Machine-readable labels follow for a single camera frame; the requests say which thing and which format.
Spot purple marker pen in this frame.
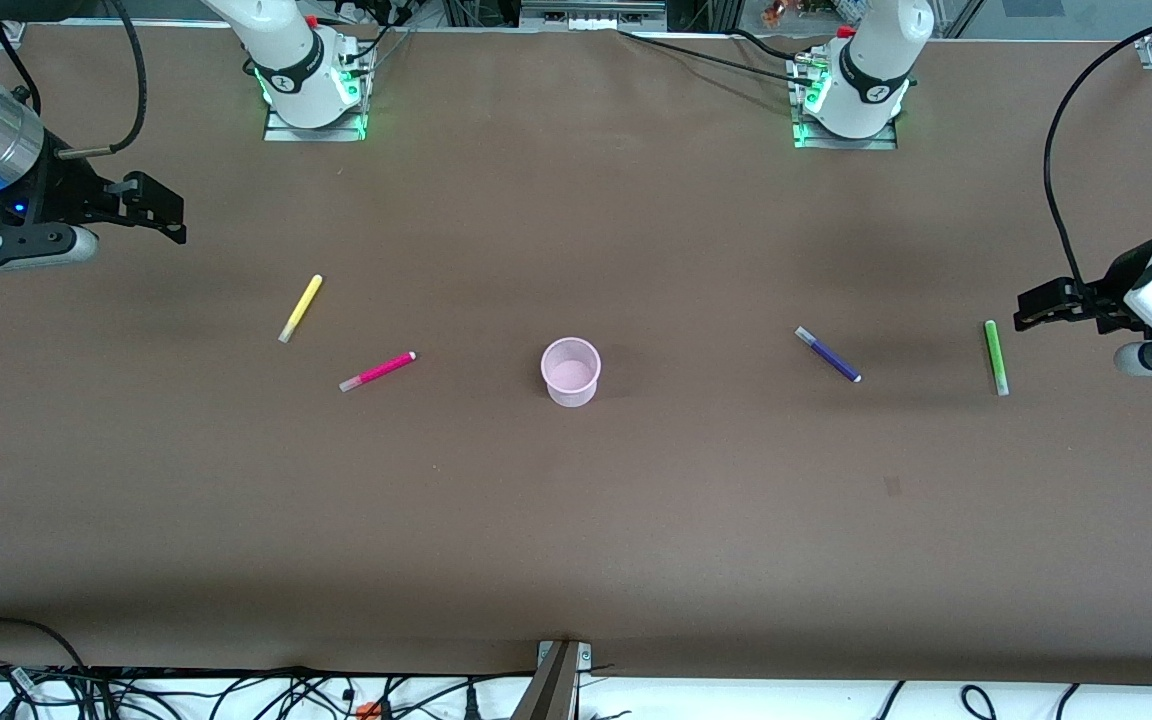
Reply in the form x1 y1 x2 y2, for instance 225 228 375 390
794 325 863 384

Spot pink marker pen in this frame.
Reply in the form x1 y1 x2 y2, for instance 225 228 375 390
338 351 417 393

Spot pink cup holder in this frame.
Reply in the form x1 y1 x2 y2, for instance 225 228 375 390
540 337 603 409

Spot green marker pen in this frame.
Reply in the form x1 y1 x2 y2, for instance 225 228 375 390
983 319 1011 397

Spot yellow marker pen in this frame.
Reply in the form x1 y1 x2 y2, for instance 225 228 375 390
278 274 324 345

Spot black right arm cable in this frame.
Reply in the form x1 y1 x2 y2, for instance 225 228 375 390
0 0 149 159

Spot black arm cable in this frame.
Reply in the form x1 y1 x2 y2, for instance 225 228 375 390
1042 5 1152 289
0 0 149 159

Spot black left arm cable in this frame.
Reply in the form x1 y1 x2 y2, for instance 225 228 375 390
1042 5 1152 289

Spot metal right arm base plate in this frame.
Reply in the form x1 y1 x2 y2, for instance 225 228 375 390
263 104 370 143

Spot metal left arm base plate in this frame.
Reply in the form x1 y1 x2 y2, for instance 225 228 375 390
793 118 900 152

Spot short black table cable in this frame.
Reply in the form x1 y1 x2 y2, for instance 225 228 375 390
731 28 809 63

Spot long black table cable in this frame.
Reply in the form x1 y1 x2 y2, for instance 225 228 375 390
616 28 809 85

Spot black looped floor cable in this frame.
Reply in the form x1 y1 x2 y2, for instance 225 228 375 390
0 616 89 673

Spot tangled black floor cables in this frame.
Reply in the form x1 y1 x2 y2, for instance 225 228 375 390
0 660 537 720

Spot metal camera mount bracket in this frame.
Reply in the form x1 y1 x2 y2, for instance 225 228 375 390
511 639 594 720

